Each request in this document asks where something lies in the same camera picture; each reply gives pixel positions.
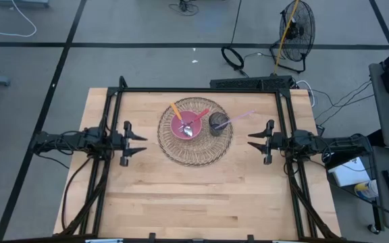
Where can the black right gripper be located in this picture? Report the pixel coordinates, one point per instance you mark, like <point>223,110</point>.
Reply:
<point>282,142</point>

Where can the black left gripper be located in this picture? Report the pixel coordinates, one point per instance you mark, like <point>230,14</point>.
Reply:
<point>118,143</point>

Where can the pink drinking straw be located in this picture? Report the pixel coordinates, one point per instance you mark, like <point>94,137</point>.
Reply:
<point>238,117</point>

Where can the pink plastic bowl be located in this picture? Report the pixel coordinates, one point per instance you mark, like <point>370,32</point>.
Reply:
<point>177,130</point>

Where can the dark glass cup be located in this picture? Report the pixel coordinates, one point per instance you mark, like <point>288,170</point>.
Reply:
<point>216,130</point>

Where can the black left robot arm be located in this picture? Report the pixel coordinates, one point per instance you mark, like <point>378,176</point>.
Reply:
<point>69,141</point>

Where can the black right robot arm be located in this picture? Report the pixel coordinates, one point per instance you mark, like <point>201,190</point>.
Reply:
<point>336,145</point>

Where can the round woven wicker placemat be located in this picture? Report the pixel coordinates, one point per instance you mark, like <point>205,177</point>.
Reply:
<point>194,152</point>

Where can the white box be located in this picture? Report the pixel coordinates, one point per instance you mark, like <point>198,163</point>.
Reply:
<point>350,177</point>

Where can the silver aluminium bar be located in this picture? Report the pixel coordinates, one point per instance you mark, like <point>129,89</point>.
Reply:
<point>103,241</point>
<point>284,241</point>

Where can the black floor fan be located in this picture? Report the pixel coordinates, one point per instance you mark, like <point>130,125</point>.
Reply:
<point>296,33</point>

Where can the white yellow blue container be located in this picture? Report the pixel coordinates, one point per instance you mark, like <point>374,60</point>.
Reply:
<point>366,189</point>

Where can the black corner bracket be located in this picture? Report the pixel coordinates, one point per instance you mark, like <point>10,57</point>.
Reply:
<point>123,82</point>

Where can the black aluminium table frame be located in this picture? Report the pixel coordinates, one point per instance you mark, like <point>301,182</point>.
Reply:
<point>198,90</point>

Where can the black frame clamp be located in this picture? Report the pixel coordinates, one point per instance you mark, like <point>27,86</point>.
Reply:
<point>250,238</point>
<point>152,237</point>

